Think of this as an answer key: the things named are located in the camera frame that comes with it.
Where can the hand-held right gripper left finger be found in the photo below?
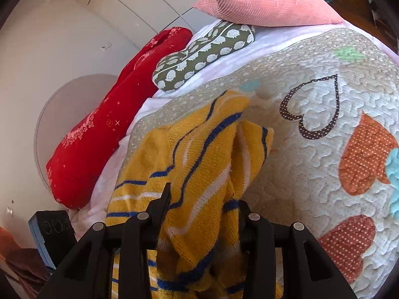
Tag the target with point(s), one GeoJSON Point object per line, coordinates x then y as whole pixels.
{"type": "Point", "coordinates": [156, 216]}

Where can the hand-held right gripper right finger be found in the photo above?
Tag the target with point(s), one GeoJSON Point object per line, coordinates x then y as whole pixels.
{"type": "Point", "coordinates": [249, 224]}

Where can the yellow striped knit sweater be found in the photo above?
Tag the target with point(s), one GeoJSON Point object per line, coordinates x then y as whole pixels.
{"type": "Point", "coordinates": [199, 168]}

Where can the red embroidered pillow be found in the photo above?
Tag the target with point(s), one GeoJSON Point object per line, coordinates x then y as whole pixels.
{"type": "Point", "coordinates": [106, 124]}

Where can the blue black device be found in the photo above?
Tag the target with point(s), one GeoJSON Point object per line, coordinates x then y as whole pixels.
{"type": "Point", "coordinates": [51, 233]}

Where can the beige quilted heart-patch blanket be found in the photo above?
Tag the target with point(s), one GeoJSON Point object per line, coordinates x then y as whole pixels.
{"type": "Point", "coordinates": [327, 130]}

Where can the red-brown cloth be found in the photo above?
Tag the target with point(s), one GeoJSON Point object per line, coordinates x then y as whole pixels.
{"type": "Point", "coordinates": [21, 264]}

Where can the white fleece blanket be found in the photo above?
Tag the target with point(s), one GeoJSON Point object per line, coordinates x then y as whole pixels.
{"type": "Point", "coordinates": [199, 78]}

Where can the green hedgehog print pillow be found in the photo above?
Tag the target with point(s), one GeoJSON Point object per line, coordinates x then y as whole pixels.
{"type": "Point", "coordinates": [199, 57]}

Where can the white wall switch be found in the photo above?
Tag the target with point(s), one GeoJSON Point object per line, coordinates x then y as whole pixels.
{"type": "Point", "coordinates": [9, 211]}

